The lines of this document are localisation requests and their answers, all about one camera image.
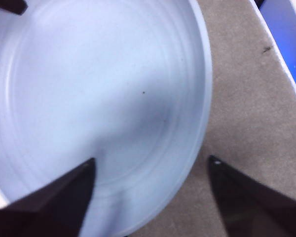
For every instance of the black plate rack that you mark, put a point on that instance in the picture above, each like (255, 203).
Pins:
(7, 6)

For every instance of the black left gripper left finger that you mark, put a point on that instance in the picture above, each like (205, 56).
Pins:
(51, 212)

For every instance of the blue round plate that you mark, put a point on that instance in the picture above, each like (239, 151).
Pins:
(88, 86)

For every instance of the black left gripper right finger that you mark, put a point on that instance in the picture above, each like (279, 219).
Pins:
(256, 212)

